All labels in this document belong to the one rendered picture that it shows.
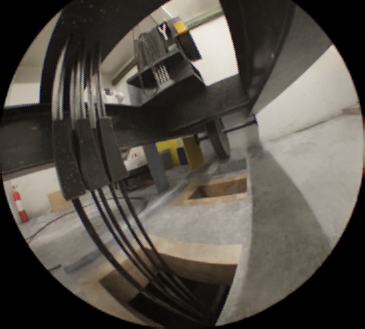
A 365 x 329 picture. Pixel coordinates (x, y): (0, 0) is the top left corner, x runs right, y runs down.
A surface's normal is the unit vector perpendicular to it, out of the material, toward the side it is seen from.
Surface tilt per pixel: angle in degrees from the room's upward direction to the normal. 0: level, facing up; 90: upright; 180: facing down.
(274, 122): 90
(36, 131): 90
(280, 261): 0
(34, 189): 90
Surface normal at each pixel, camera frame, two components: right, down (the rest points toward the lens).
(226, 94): -0.46, 0.16
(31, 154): 0.83, -0.27
